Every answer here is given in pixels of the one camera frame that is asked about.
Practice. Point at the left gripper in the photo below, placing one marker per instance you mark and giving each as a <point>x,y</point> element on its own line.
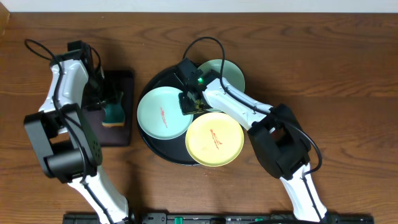
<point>110,98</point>

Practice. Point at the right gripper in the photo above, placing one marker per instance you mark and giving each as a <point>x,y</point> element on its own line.
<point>185,109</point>

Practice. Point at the green and yellow sponge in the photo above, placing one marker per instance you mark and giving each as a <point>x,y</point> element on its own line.
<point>114,113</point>

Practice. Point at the light blue plate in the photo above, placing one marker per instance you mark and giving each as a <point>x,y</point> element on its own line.
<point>231,72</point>
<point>159,114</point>

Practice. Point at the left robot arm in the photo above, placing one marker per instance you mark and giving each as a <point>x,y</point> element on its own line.
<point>65,144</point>

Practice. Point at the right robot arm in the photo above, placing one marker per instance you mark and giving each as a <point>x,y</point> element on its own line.
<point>280,145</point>

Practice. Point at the rectangular black tray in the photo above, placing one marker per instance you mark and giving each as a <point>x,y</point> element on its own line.
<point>121,135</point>

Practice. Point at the yellow plate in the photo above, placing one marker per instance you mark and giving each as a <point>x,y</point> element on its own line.
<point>214,139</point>

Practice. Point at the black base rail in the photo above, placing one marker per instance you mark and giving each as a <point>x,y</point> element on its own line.
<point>162,218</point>

